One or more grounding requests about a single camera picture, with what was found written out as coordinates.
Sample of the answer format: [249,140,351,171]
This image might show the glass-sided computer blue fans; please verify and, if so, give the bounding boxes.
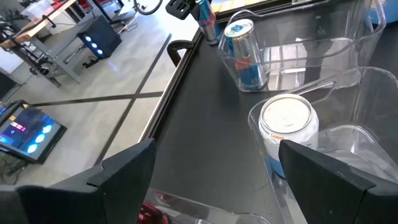
[0,98,68,165]

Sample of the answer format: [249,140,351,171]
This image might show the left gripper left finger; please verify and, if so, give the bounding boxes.
[0,138,157,224]

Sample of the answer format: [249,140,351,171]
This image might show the blue silver Red Bull can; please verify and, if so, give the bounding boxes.
[223,18,269,92]
[195,0,222,46]

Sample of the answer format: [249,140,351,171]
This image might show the red Coca-Cola can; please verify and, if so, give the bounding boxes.
[136,202,170,224]

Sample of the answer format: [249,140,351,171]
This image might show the black computer tower blue lights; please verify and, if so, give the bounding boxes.
[76,15,123,60]

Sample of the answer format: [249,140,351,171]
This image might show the wooden workbench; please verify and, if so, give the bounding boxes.
[0,0,78,50]

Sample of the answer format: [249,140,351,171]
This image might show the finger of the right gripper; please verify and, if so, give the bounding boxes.
[165,0,200,20]

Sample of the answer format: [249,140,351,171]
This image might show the white blue Spindrift can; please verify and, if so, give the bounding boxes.
[257,93,320,179]

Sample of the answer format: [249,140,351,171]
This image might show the clear plastic storage bin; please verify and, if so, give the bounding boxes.
[248,65,398,224]
[142,186,271,224]
[217,0,387,93]

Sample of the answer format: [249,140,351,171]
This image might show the black clamp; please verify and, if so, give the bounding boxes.
[166,39,195,67]

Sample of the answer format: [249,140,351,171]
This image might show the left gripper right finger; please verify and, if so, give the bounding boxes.
[278,139,398,224]

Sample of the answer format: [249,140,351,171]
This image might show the grey metal table frame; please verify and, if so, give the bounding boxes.
[27,14,97,85]

